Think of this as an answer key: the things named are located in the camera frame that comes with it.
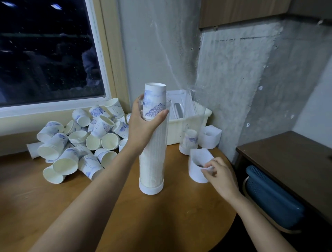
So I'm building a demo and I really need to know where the white tube cap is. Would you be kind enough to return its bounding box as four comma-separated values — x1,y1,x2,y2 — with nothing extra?
188,148,215,183

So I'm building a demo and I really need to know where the clear cup dispenser tube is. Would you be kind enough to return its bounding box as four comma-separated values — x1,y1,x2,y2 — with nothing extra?
139,82,171,195

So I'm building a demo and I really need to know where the brown wooden wall cabinet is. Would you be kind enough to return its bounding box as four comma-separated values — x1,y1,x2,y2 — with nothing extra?
200,0,332,29

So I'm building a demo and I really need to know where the dark wooden side counter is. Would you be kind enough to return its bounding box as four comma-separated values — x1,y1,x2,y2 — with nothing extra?
236,131,332,225

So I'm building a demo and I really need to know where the translucent plastic box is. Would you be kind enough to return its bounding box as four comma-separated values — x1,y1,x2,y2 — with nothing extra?
166,89,212,146

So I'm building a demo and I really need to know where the person's right forearm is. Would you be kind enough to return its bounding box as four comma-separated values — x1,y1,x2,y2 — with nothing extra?
225,193,297,252

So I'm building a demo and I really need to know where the person's left forearm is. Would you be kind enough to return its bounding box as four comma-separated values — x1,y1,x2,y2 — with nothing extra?
30,145,143,252

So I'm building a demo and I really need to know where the clear plastic bag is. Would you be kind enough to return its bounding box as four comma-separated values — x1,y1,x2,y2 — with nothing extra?
181,85,208,119

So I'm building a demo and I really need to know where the pile of paper cups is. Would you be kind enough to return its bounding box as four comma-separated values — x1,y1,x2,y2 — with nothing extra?
26,98,130,185

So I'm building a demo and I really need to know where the person's right hand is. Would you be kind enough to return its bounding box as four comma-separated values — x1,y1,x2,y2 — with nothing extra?
201,157,240,203

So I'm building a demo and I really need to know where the person's left hand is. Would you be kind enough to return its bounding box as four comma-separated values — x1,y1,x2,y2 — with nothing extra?
127,94,170,154

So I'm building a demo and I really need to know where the white framed window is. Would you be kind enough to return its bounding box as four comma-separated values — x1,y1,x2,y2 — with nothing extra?
0,0,130,156

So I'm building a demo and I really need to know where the blue bin with tan rim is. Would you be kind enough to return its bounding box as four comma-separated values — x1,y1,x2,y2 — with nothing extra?
243,165,306,233

